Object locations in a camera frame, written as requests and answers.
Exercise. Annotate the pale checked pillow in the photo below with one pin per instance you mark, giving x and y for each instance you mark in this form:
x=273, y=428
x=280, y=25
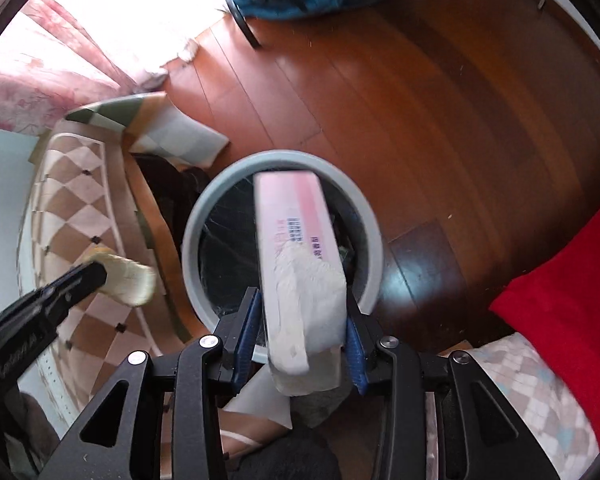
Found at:
x=525, y=400

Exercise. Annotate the pink curtain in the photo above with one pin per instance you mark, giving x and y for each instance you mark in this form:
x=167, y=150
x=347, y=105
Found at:
x=70, y=40

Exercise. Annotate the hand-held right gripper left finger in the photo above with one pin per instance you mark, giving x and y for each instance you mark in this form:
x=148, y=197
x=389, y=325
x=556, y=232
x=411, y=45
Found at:
x=246, y=342

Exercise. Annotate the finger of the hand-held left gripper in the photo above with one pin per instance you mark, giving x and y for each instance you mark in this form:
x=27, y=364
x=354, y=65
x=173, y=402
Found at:
x=77, y=282

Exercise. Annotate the green grey checked cloth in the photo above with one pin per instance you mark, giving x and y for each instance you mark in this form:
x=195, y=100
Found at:
x=180, y=130

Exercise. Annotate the red cloth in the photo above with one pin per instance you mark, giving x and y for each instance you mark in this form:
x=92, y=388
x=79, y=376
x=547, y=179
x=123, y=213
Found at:
x=570, y=310

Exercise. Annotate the cream tissue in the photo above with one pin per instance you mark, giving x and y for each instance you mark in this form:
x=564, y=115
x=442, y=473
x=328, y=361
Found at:
x=125, y=280

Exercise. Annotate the pale blue bed sheet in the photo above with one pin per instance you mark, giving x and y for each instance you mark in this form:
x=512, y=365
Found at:
x=5, y=185

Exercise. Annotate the black chair leg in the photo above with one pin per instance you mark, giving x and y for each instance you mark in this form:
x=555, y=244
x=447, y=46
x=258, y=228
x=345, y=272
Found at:
x=245, y=25

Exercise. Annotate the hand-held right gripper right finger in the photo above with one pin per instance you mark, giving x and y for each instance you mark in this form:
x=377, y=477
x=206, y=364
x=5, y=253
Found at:
x=355, y=357

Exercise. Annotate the dark trouser leg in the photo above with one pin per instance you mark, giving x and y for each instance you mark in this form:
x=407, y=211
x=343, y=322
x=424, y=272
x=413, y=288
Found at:
x=290, y=460

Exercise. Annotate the white pink cloth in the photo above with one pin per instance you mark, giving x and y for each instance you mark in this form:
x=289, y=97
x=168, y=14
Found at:
x=260, y=410

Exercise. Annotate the beige diamond checked blanket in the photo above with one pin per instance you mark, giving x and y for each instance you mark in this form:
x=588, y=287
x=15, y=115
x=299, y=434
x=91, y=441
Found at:
x=80, y=190

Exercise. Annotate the grey round waste bin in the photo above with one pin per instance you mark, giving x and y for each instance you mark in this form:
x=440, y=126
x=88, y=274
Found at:
x=280, y=156

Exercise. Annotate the pink white tissue pack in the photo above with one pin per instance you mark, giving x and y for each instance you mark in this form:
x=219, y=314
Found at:
x=290, y=220

